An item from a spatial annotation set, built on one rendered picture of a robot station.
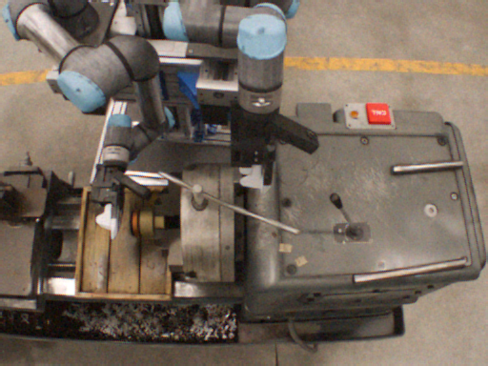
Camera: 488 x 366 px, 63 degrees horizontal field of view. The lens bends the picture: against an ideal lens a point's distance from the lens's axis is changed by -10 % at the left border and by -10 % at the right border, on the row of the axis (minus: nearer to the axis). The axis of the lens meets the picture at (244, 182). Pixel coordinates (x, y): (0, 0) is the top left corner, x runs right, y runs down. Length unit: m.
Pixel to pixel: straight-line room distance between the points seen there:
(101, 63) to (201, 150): 1.30
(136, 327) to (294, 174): 0.88
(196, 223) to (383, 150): 0.49
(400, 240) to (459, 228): 0.17
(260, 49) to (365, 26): 2.53
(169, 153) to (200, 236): 1.26
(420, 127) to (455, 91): 1.90
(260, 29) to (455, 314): 2.07
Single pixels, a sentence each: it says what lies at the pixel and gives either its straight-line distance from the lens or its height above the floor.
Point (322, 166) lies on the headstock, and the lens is 1.07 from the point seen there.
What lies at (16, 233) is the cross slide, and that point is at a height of 0.97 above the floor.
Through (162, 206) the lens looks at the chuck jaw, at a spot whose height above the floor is 1.13.
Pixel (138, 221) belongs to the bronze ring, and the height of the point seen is 1.11.
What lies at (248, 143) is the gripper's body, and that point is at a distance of 0.78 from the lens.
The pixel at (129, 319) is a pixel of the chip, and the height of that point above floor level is 0.58.
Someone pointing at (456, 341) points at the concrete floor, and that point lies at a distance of 2.49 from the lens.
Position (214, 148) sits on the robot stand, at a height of 0.21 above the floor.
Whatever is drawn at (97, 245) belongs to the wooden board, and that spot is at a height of 0.89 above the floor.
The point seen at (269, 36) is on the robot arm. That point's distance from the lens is 0.68.
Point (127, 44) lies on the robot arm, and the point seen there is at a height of 1.44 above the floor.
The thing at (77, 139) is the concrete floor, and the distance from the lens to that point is 2.67.
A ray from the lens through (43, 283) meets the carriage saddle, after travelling 1.44.
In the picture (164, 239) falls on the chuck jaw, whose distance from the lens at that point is 1.14.
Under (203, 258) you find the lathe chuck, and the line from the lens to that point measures 1.05.
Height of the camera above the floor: 2.20
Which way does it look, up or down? 67 degrees down
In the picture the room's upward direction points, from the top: 4 degrees clockwise
